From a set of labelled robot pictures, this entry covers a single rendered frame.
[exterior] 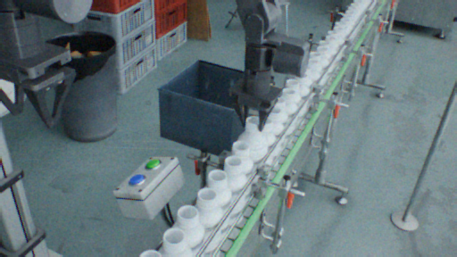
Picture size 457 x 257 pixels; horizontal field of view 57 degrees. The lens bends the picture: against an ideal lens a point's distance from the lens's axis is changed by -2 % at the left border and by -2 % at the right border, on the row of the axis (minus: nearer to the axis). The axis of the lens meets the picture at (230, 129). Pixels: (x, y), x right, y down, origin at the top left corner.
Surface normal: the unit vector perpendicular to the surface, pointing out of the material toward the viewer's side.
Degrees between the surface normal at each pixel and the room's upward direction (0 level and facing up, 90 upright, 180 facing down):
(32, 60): 0
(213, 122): 90
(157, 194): 70
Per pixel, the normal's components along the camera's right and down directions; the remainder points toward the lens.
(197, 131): -0.43, 0.48
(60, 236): 0.06, -0.83
